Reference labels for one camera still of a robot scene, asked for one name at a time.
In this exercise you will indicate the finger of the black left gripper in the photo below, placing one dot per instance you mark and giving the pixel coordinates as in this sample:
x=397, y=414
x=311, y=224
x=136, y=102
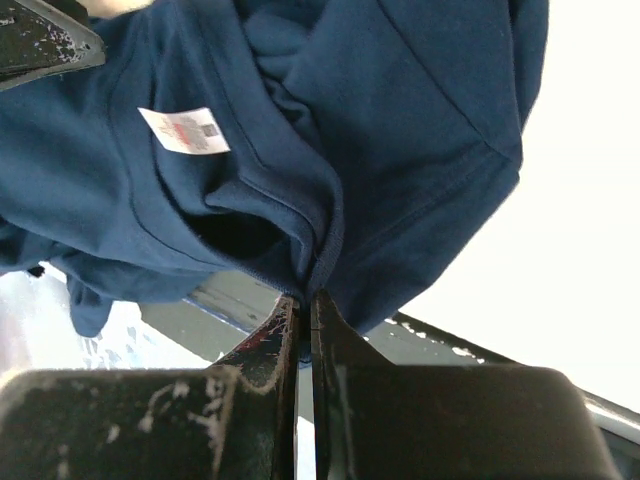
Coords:
x=43, y=38

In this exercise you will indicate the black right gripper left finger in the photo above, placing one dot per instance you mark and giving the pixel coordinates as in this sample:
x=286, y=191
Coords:
x=235, y=419

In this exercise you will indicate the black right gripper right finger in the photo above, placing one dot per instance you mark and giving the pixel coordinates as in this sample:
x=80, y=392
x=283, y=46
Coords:
x=378, y=420

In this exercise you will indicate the navy blue t shirt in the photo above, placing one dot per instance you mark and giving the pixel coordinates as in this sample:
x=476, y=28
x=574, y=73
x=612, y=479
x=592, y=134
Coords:
x=352, y=146

